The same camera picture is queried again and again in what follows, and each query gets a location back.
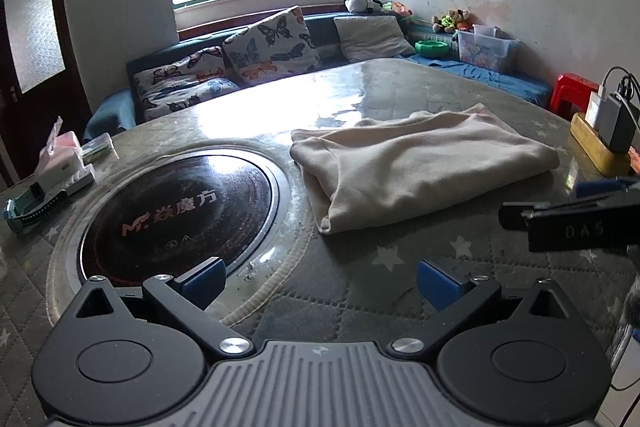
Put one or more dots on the clear plastic packet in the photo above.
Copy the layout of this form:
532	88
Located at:
100	148

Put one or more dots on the pink plush toy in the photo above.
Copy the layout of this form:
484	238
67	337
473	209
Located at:
400	8

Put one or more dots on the grey quilted star table cover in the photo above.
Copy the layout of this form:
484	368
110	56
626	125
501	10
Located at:
375	257

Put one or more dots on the pink tissue box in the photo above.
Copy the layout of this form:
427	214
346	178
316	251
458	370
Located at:
62	149

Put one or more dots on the grey power adapter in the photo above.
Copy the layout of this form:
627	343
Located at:
617	127

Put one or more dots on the round black induction cooktop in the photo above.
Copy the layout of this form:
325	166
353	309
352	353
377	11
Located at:
175	217

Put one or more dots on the brown teddy bear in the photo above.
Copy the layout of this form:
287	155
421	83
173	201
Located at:
459	18

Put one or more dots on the green bowl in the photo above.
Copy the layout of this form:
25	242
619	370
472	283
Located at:
431	48

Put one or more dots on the clear plastic storage box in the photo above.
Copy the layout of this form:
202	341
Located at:
482	52

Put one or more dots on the dark wooden door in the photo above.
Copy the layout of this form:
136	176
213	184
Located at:
50	107

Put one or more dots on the grey pillow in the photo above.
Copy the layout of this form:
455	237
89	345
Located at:
372	37

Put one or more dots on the red plastic stool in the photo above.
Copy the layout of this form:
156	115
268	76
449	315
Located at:
570	89

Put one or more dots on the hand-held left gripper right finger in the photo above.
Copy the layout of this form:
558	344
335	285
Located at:
439	283

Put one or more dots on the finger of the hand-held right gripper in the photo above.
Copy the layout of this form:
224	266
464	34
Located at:
600	188
575	229

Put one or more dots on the large butterfly print pillow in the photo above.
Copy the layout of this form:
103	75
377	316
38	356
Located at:
272	47

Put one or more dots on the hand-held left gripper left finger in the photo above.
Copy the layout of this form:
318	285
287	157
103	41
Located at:
205	281

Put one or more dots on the blue sofa sheet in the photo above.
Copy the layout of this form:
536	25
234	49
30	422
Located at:
500	79

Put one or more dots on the green plush toy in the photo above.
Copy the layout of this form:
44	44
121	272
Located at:
442	24

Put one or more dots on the cream fleece garment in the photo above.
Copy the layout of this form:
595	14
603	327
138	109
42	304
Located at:
425	162

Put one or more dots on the white flat box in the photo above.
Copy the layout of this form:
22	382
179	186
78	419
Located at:
70	179

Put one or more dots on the white charger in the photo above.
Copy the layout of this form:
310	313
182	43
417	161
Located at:
595	109

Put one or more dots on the panda plush toy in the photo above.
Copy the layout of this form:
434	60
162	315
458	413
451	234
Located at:
360	3

